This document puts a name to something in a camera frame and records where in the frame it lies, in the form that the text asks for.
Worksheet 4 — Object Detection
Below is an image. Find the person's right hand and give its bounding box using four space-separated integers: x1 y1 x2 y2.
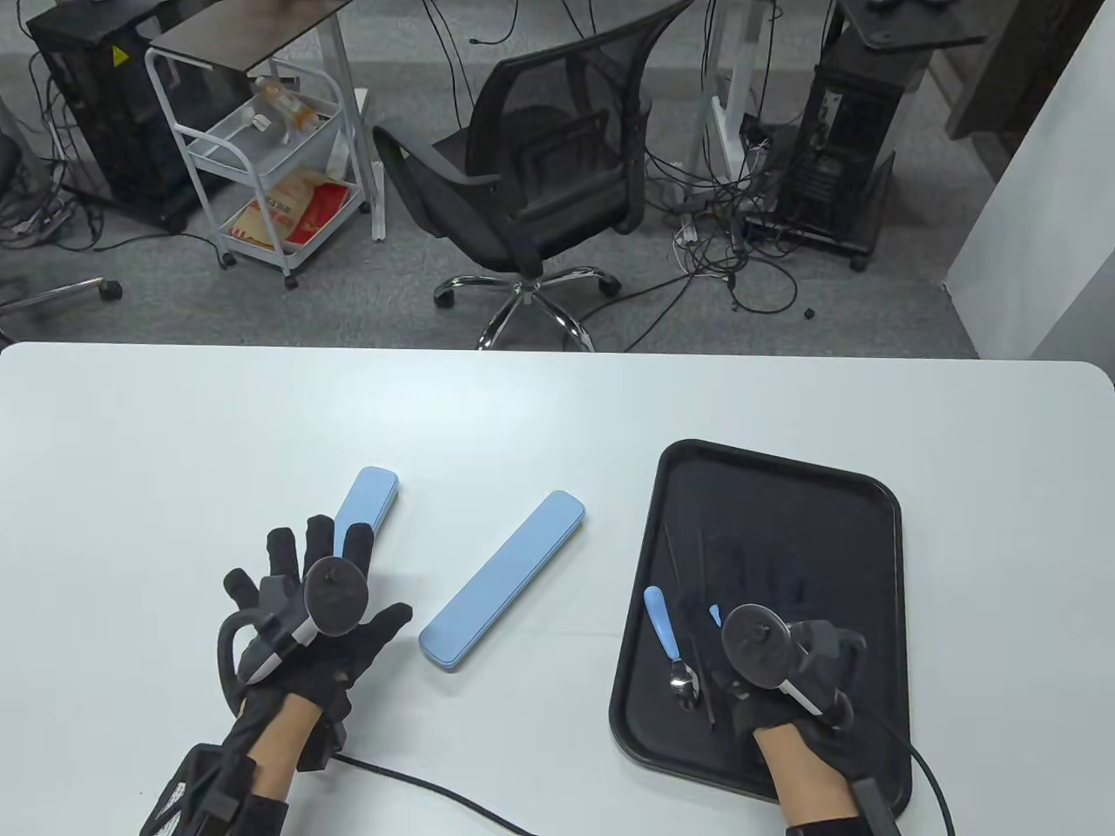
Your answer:
714 618 872 772

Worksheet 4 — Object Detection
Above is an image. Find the person's left hand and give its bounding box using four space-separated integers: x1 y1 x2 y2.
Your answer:
222 516 413 724

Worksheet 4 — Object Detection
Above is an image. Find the blue lunch box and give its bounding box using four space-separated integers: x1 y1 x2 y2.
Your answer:
418 490 586 673
333 466 400 558

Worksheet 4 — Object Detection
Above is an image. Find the person's right forearm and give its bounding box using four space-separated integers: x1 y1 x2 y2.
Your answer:
753 723 863 836

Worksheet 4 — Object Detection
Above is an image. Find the person's left forearm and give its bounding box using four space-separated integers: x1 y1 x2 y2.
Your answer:
247 695 316 800

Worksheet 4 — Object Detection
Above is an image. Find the grey hand controller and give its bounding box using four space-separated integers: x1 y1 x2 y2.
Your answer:
218 557 371 706
721 603 824 717

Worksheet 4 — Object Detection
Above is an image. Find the black glove sensor box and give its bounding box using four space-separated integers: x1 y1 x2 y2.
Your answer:
296 697 351 773

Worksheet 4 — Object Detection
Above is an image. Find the black plastic tray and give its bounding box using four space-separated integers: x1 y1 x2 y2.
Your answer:
608 438 913 819

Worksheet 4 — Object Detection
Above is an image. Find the red and orange bag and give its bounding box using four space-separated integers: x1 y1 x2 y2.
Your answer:
228 167 354 253

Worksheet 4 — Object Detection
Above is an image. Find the chrome chair leg with caster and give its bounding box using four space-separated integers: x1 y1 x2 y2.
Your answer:
0 277 123 319

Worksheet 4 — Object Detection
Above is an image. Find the black mesh office chair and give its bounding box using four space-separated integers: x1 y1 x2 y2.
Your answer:
373 0 693 352

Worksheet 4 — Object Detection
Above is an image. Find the white desk leg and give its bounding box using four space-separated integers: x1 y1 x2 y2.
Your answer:
697 0 776 175
309 17 389 243

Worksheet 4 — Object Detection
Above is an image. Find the black computer tower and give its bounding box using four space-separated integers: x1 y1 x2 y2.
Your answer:
26 0 253 232
767 35 898 271

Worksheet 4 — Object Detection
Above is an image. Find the white rolling cart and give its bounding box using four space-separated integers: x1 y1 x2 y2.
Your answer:
144 45 371 290

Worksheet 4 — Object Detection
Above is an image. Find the clear bottle orange liquid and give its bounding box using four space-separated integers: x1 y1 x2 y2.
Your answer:
253 77 319 133

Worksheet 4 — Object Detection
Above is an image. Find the dark brown cabinet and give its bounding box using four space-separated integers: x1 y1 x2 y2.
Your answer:
945 0 1103 184

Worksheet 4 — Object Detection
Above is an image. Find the dark desk top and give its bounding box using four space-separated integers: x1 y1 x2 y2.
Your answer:
836 0 990 51

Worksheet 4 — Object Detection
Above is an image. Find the brown desk top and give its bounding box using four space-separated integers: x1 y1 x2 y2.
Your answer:
148 0 354 75

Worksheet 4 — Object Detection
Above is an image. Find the black glove cable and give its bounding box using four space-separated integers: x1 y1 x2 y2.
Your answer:
334 754 547 836
858 705 956 836

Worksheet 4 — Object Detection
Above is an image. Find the black wrist camera strap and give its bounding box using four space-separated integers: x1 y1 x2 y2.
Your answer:
139 745 288 836
849 779 902 836

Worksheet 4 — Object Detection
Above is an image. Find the tangle of black floor cables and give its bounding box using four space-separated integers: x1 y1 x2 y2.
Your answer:
0 52 105 253
649 113 802 314

